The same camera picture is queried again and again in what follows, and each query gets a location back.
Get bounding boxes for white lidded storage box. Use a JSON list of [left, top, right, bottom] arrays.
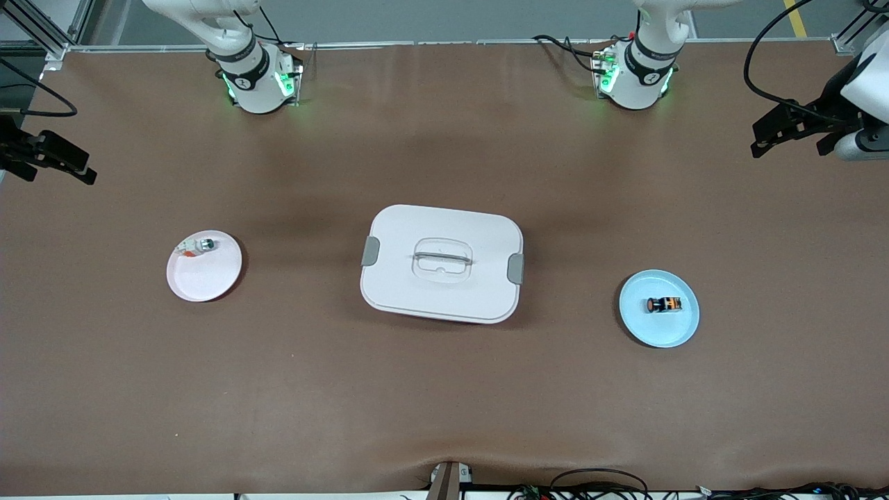
[[360, 204, 524, 325]]

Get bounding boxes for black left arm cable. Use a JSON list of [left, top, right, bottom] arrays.
[[743, 0, 862, 127]]

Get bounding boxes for light blue round plate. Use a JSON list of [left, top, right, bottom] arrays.
[[619, 269, 701, 349]]

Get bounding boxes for aluminium table edge rail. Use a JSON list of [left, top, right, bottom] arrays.
[[66, 38, 841, 55]]

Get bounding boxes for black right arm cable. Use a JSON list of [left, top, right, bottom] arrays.
[[0, 58, 78, 119]]

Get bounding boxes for black cable bundle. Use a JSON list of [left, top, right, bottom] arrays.
[[507, 469, 889, 500]]

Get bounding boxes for brown table mat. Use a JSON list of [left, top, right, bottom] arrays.
[[0, 40, 889, 495]]

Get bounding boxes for black cable at arm base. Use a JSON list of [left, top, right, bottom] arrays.
[[531, 33, 615, 74]]

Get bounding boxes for pink round plate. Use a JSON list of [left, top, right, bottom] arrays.
[[166, 230, 244, 303]]

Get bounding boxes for aluminium frame post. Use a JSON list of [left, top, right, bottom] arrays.
[[0, 0, 98, 70], [830, 0, 889, 56]]

